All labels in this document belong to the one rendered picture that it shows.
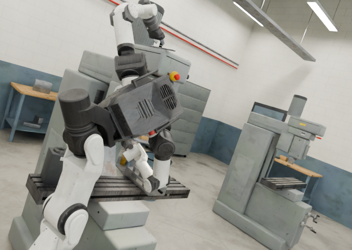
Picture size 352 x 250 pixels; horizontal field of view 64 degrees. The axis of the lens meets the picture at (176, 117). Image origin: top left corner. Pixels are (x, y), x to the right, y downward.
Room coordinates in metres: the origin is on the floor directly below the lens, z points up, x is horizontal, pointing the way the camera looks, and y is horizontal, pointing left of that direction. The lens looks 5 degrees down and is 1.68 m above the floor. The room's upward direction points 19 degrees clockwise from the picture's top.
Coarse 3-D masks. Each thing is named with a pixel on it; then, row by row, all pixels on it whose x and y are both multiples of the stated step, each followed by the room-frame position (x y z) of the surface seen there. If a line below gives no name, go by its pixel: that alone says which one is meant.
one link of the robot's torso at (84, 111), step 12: (60, 96) 1.06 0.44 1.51; (72, 96) 1.06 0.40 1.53; (84, 96) 1.06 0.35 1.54; (72, 108) 1.05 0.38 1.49; (84, 108) 1.07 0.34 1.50; (96, 108) 1.11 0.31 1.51; (72, 120) 1.07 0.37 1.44; (84, 120) 1.08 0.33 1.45; (96, 120) 1.12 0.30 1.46; (108, 120) 1.18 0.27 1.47; (108, 132) 1.20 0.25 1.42; (108, 144) 1.22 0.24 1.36; (84, 156) 1.16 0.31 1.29
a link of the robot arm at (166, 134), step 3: (165, 132) 1.48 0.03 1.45; (168, 132) 1.50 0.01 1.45; (165, 135) 1.45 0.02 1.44; (168, 135) 1.46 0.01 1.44; (168, 138) 1.42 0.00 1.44; (171, 138) 1.46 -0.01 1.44; (156, 156) 1.47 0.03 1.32; (159, 156) 1.45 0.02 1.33; (159, 159) 1.46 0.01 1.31; (162, 159) 1.46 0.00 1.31; (165, 159) 1.46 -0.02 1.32; (168, 159) 1.47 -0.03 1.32
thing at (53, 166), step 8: (48, 152) 1.64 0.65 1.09; (56, 152) 1.61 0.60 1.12; (64, 152) 1.62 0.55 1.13; (48, 160) 1.60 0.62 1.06; (56, 160) 1.58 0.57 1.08; (48, 168) 1.57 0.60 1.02; (56, 168) 1.59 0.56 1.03; (48, 176) 1.57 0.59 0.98; (56, 176) 1.60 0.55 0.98; (56, 184) 1.61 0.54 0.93
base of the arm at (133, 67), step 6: (144, 54) 1.41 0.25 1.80; (114, 60) 1.39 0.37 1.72; (144, 60) 1.38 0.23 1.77; (120, 66) 1.36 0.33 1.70; (126, 66) 1.36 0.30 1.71; (132, 66) 1.36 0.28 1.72; (138, 66) 1.36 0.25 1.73; (144, 66) 1.38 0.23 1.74; (120, 72) 1.37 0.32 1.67; (126, 72) 1.37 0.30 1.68; (132, 72) 1.38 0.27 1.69; (138, 72) 1.40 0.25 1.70; (144, 72) 1.41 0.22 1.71; (120, 78) 1.41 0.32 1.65
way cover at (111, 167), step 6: (108, 150) 2.25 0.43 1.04; (114, 150) 2.29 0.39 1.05; (108, 156) 2.24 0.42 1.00; (114, 156) 2.28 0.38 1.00; (108, 162) 2.23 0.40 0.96; (114, 162) 2.27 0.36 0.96; (102, 168) 2.15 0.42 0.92; (108, 168) 2.20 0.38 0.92; (114, 168) 2.24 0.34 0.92; (102, 174) 2.13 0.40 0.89; (108, 174) 2.17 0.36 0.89; (114, 174) 2.21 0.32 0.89
